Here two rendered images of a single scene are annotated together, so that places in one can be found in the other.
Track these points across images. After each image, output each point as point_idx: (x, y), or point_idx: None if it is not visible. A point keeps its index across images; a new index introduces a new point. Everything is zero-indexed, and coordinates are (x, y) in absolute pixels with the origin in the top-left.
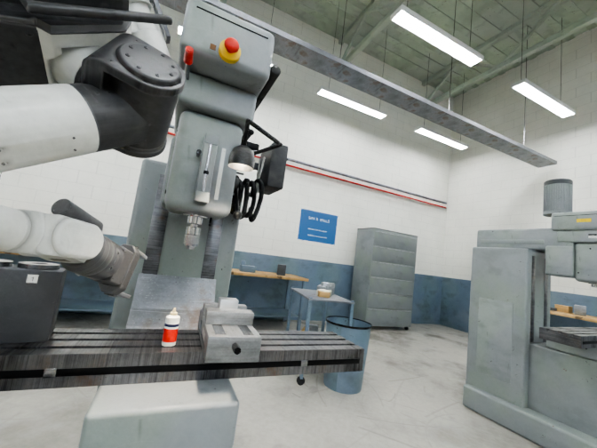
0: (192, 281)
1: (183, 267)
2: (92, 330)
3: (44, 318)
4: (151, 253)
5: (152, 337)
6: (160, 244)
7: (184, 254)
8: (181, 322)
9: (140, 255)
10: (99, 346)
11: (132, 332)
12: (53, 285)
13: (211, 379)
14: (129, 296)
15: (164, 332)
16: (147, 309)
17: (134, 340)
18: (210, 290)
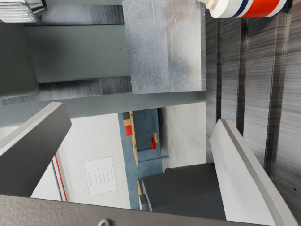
0: (130, 33)
1: (115, 48)
2: (210, 127)
3: (218, 200)
4: (109, 88)
5: (233, 48)
6: (96, 81)
7: (100, 51)
8: (182, 30)
9: (16, 145)
10: (268, 127)
11: (216, 81)
12: (173, 210)
13: None
14: (231, 128)
15: (255, 9)
16: (170, 75)
17: (247, 73)
18: (137, 4)
